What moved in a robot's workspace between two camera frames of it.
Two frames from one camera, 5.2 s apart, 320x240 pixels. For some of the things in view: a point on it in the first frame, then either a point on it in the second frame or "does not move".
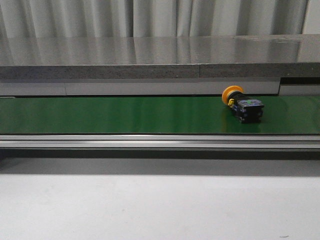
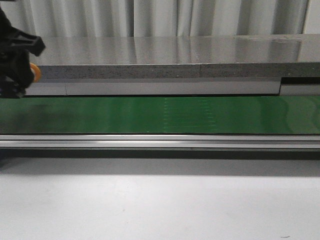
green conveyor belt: [153, 115] does not move
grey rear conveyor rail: [149, 87] does not move
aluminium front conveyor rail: [159, 141] does not move
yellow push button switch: [249, 110] → [35, 71]
